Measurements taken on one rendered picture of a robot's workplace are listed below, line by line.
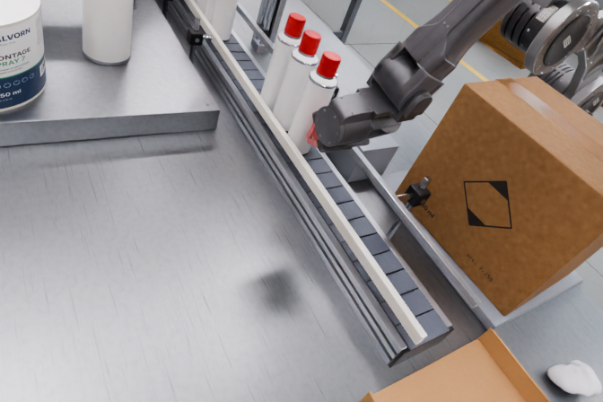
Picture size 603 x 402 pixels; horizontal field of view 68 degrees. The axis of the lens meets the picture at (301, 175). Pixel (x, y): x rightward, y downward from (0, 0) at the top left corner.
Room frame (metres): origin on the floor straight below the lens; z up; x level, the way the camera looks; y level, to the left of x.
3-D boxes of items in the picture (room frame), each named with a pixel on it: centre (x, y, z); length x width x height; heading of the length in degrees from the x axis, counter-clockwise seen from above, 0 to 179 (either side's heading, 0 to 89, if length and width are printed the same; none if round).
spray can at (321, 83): (0.70, 0.03, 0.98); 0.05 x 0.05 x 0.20
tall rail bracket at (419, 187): (0.59, -0.18, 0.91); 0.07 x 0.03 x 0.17; 134
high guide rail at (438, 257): (0.81, 0.08, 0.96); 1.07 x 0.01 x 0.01; 44
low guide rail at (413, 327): (0.76, 0.14, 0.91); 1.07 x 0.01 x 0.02; 44
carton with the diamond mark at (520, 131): (0.71, -0.38, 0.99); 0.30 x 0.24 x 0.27; 48
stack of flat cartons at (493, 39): (4.90, -1.47, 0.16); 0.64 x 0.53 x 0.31; 53
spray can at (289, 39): (0.79, 0.12, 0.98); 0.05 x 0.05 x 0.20
